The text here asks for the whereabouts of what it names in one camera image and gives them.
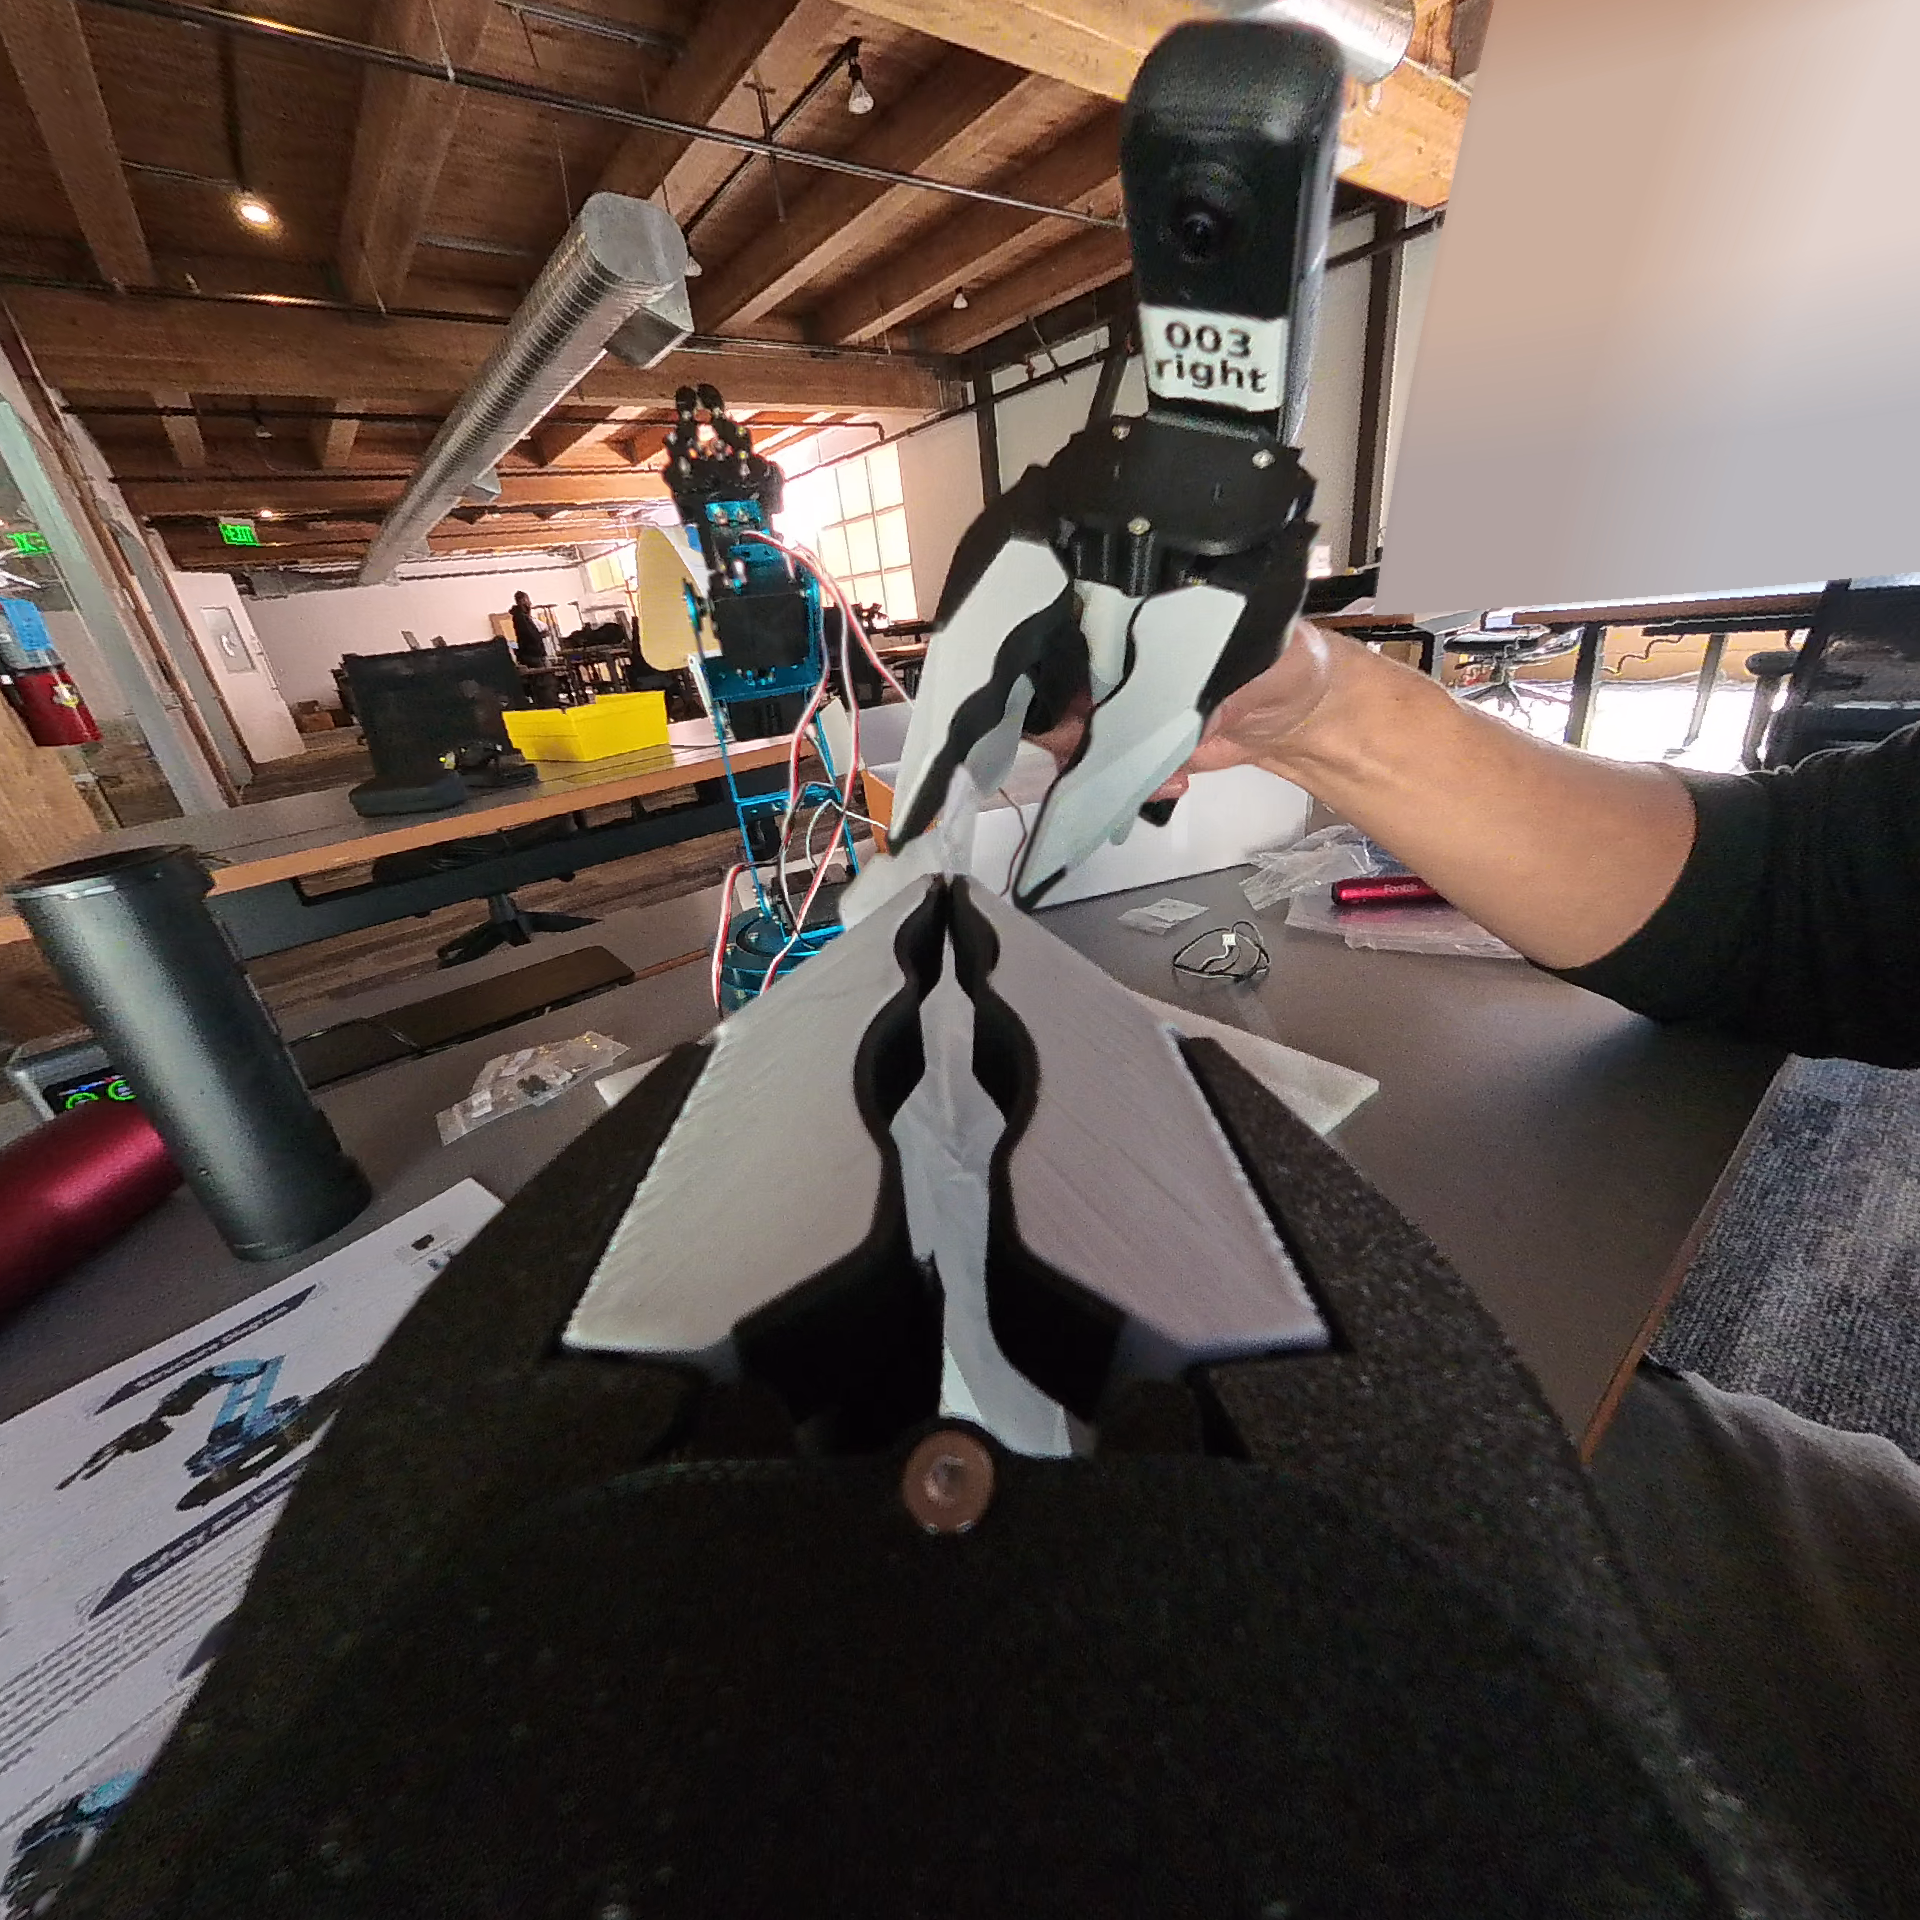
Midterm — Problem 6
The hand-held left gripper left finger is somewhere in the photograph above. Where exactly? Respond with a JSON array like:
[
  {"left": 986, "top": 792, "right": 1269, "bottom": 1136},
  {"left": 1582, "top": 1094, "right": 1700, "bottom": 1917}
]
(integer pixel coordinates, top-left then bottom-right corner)
[{"left": 566, "top": 872, "right": 957, "bottom": 1373}]

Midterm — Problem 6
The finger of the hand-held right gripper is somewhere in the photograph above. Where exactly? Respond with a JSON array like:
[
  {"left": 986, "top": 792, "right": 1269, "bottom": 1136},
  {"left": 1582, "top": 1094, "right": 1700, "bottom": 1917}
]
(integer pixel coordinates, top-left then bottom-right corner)
[
  {"left": 885, "top": 514, "right": 1086, "bottom": 860},
  {"left": 1017, "top": 574, "right": 1309, "bottom": 911}
]

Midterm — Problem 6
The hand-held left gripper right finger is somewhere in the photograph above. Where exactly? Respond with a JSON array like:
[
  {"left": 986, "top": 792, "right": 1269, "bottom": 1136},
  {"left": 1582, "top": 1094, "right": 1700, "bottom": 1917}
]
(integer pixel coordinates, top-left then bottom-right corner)
[{"left": 952, "top": 872, "right": 1334, "bottom": 1362}]

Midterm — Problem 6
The cardboard box with foam insert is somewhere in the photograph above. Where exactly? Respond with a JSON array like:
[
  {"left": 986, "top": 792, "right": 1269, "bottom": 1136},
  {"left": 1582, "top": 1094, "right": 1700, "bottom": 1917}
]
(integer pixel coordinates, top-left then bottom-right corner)
[{"left": 854, "top": 702, "right": 1320, "bottom": 902}]

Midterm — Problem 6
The person's right forearm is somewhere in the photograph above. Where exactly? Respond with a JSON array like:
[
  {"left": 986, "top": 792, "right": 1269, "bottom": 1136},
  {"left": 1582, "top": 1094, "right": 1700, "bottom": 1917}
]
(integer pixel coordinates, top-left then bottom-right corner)
[{"left": 1289, "top": 644, "right": 1920, "bottom": 1028}]

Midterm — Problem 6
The grey desk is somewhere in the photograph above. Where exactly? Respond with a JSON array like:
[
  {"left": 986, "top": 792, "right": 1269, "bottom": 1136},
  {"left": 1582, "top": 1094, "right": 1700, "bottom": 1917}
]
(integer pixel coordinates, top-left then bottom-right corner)
[{"left": 0, "top": 861, "right": 1789, "bottom": 1920}]

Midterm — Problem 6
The wood-edged desk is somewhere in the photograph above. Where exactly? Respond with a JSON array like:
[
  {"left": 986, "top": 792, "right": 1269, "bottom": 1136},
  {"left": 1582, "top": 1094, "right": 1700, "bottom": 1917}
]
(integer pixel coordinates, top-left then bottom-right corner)
[
  {"left": 0, "top": 732, "right": 904, "bottom": 962},
  {"left": 1476, "top": 590, "right": 1828, "bottom": 751}
]

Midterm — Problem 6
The person's right hand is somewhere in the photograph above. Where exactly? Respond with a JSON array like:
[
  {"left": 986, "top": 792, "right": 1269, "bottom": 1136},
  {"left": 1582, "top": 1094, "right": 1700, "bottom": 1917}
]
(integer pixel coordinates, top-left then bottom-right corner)
[{"left": 1147, "top": 617, "right": 1355, "bottom": 818}]

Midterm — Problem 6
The small clear parts bag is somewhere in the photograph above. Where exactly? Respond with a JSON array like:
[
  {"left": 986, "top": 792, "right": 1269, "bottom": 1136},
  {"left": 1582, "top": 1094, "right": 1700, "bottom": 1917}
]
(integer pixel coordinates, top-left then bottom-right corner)
[
  {"left": 435, "top": 1049, "right": 548, "bottom": 1149},
  {"left": 510, "top": 1030, "right": 633, "bottom": 1113}
]

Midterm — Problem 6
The pile of clear plastic bags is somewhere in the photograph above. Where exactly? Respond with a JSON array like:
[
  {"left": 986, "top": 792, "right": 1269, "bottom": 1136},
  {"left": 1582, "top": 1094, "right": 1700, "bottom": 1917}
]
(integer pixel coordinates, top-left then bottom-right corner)
[{"left": 1241, "top": 824, "right": 1528, "bottom": 962}]

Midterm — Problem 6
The yellow bin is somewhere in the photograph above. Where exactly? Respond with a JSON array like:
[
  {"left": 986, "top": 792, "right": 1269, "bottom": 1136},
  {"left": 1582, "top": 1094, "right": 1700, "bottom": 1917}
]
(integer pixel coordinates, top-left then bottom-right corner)
[{"left": 504, "top": 690, "right": 672, "bottom": 760}]

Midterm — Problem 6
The black device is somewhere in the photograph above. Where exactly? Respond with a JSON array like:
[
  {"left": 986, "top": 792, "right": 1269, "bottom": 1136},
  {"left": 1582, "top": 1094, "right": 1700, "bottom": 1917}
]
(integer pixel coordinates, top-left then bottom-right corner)
[{"left": 350, "top": 742, "right": 538, "bottom": 818}]

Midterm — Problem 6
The black office chair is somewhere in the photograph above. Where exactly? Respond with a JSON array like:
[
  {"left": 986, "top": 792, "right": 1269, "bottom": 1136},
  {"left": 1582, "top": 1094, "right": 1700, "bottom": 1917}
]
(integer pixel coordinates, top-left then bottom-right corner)
[
  {"left": 342, "top": 637, "right": 522, "bottom": 774},
  {"left": 1758, "top": 576, "right": 1920, "bottom": 770}
]

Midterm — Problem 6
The dark grey cylinder bottle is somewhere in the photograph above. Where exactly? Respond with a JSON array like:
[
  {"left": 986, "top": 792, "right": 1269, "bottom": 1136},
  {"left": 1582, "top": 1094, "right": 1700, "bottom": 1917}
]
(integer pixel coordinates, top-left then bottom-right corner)
[{"left": 6, "top": 844, "right": 373, "bottom": 1261}]

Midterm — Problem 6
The red cylinder bottle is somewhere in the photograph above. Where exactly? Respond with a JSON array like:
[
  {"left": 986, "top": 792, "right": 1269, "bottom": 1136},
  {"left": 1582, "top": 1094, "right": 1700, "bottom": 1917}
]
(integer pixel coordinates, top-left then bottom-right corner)
[{"left": 0, "top": 1101, "right": 185, "bottom": 1320}]

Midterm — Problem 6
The printed instruction booklet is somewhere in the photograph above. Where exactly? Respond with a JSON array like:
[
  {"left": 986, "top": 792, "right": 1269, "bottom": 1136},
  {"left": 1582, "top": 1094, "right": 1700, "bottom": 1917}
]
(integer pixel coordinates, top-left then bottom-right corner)
[{"left": 0, "top": 1177, "right": 505, "bottom": 1920}]

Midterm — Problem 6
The red fire extinguisher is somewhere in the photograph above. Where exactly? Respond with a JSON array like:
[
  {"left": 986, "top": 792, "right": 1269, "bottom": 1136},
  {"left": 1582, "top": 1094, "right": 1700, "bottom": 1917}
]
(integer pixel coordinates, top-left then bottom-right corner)
[{"left": 0, "top": 597, "right": 106, "bottom": 749}]

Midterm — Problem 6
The metal air duct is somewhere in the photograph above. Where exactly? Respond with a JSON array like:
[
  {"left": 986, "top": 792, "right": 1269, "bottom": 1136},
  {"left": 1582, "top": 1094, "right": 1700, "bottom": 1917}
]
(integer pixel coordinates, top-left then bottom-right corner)
[{"left": 356, "top": 191, "right": 698, "bottom": 588}]

